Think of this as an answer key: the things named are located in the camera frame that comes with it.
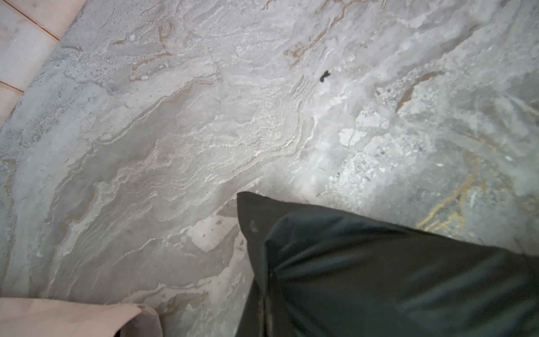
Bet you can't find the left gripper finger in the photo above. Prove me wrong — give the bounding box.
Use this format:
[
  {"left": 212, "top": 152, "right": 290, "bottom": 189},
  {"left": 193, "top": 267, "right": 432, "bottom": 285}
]
[{"left": 235, "top": 280, "right": 265, "bottom": 337}]

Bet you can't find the black umbrella sleeve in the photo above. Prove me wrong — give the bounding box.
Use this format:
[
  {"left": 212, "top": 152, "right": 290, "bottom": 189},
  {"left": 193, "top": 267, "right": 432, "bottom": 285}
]
[{"left": 237, "top": 192, "right": 538, "bottom": 336}]

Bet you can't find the small pink umbrella sleeve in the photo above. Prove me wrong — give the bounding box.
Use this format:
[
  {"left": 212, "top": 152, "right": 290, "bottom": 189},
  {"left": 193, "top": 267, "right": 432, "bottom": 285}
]
[{"left": 1, "top": 298, "right": 164, "bottom": 336}]

